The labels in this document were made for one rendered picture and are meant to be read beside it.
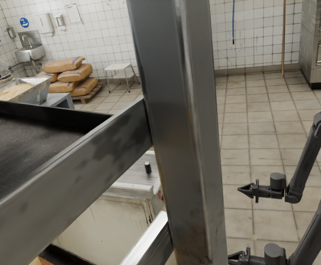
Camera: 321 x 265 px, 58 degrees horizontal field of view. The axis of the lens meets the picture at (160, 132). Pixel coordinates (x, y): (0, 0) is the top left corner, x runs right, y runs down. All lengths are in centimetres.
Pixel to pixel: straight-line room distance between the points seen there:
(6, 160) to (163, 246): 11
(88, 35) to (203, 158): 583
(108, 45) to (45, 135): 565
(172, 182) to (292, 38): 529
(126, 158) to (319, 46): 433
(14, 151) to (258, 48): 527
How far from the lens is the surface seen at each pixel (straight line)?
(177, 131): 15
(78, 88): 535
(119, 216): 158
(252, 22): 531
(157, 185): 148
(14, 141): 22
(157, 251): 21
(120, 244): 175
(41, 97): 191
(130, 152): 15
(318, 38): 445
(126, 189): 143
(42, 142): 20
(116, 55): 584
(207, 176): 17
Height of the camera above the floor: 175
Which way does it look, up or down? 28 degrees down
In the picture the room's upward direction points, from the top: 10 degrees counter-clockwise
